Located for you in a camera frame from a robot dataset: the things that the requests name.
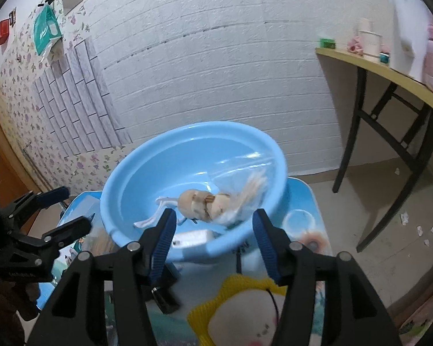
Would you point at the clear bag of cotton swabs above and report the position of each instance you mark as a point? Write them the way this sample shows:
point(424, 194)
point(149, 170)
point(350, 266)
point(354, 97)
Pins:
point(254, 191)

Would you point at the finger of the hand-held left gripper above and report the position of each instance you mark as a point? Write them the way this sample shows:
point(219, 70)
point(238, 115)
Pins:
point(70, 230)
point(52, 196)

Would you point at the black wall hook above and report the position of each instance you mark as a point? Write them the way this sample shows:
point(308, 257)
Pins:
point(12, 16)
point(47, 0)

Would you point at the blue plastic basin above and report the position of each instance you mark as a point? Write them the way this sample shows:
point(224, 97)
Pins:
point(155, 173)

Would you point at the green tissue pack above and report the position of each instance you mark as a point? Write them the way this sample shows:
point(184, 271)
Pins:
point(46, 30)

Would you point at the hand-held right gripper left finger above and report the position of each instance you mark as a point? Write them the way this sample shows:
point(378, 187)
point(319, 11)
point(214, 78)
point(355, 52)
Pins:
point(163, 248)

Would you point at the small green box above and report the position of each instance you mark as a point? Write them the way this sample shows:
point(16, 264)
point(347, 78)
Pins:
point(327, 43)

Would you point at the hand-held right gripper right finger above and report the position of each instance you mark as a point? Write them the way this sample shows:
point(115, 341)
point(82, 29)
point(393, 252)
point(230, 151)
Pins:
point(266, 248)

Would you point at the small teal jar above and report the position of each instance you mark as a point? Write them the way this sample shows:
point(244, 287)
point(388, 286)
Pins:
point(384, 58)

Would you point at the wooden door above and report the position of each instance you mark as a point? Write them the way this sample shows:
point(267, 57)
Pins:
point(3, 158)

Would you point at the wooden jointed figure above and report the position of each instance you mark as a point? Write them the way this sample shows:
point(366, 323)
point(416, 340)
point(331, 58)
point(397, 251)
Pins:
point(193, 203)

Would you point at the yellow sun plush toy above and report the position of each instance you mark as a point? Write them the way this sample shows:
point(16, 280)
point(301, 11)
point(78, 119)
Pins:
point(238, 313)

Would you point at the red wall box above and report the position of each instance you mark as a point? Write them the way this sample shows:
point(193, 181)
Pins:
point(1, 33)

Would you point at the white paper cup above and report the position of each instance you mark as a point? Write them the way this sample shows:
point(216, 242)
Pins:
point(370, 45)

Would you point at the pink cloth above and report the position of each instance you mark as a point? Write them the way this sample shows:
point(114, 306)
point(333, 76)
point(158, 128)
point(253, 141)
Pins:
point(354, 46)

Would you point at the white plastic jug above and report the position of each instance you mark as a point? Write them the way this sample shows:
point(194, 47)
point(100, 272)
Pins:
point(409, 32)

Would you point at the stack of paper cups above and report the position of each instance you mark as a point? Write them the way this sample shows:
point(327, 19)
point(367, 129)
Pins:
point(362, 25)

